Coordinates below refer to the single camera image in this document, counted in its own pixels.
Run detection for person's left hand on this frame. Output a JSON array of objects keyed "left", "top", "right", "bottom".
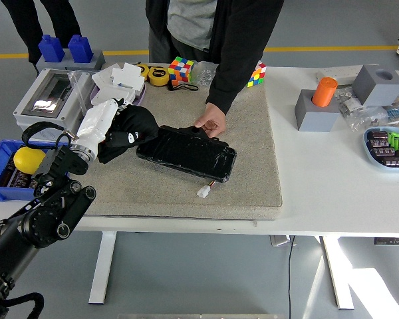
[{"left": 194, "top": 102, "right": 227, "bottom": 139}]

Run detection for black rag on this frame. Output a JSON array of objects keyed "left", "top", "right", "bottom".
[{"left": 96, "top": 104, "right": 160, "bottom": 164}]

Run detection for black table control panel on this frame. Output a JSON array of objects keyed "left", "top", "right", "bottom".
[{"left": 373, "top": 237, "right": 399, "bottom": 247}]

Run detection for clear bag of screws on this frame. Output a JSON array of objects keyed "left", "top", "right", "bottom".
[{"left": 189, "top": 60, "right": 219, "bottom": 88}]

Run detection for colourful puzzle cube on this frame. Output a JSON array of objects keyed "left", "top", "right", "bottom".
[
  {"left": 245, "top": 60, "right": 267, "bottom": 89},
  {"left": 168, "top": 55, "right": 195, "bottom": 84}
]

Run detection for yellow tape measure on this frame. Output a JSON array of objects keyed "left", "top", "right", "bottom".
[
  {"left": 148, "top": 66, "right": 170, "bottom": 87},
  {"left": 134, "top": 62, "right": 150, "bottom": 80}
]

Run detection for grey-brown mat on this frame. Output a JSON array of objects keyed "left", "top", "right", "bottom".
[{"left": 60, "top": 62, "right": 283, "bottom": 222}]

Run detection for person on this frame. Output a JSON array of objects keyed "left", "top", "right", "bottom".
[
  {"left": 145, "top": 0, "right": 285, "bottom": 116},
  {"left": 0, "top": 0, "right": 82, "bottom": 76}
]

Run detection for grey socket block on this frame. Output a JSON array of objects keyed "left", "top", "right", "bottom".
[{"left": 294, "top": 88, "right": 342, "bottom": 133}]

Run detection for orange cylinder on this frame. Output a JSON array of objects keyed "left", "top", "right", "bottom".
[{"left": 311, "top": 76, "right": 338, "bottom": 108}]

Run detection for grey block holder base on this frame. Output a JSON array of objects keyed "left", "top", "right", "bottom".
[{"left": 35, "top": 49, "right": 106, "bottom": 72}]

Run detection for white perforated strip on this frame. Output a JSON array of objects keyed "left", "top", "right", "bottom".
[{"left": 315, "top": 64, "right": 370, "bottom": 84}]

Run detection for clear plastic sleeve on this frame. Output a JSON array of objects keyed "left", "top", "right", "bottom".
[{"left": 67, "top": 69, "right": 97, "bottom": 117}]

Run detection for clear bag of metal parts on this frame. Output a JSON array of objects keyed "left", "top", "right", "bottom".
[{"left": 334, "top": 86, "right": 390, "bottom": 132}]

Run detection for blue bottle-shaped block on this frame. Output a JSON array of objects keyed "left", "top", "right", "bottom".
[
  {"left": 67, "top": 34, "right": 94, "bottom": 64},
  {"left": 38, "top": 34, "right": 66, "bottom": 63}
]

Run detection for light blue bowl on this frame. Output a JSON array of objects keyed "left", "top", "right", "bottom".
[{"left": 362, "top": 126, "right": 399, "bottom": 173}]

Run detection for grey block with round hole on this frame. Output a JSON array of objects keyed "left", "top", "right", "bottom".
[{"left": 352, "top": 64, "right": 399, "bottom": 107}]

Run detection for white table leg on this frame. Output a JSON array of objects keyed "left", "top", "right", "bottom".
[
  {"left": 319, "top": 235, "right": 355, "bottom": 310},
  {"left": 88, "top": 231, "right": 117, "bottom": 305}
]

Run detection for yellow lemon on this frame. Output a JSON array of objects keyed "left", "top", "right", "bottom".
[{"left": 13, "top": 147, "right": 47, "bottom": 175}]

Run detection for blue plastic bin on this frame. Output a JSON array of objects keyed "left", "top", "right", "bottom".
[{"left": 0, "top": 139, "right": 59, "bottom": 203}]

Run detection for black wrist strap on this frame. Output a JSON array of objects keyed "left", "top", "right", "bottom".
[{"left": 167, "top": 81, "right": 200, "bottom": 92}]

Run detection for white connector with wires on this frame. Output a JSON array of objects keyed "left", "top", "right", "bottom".
[{"left": 196, "top": 181, "right": 217, "bottom": 199}]

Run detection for white switch plate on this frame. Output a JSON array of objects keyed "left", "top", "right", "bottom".
[{"left": 91, "top": 83, "right": 137, "bottom": 109}]

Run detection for silver under-table bracket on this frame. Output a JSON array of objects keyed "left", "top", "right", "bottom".
[{"left": 271, "top": 235, "right": 297, "bottom": 247}]

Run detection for black power cable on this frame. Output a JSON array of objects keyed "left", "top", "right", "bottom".
[{"left": 287, "top": 235, "right": 295, "bottom": 319}]

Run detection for grey electrical enclosure box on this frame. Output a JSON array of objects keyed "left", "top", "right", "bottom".
[{"left": 13, "top": 68, "right": 97, "bottom": 143}]

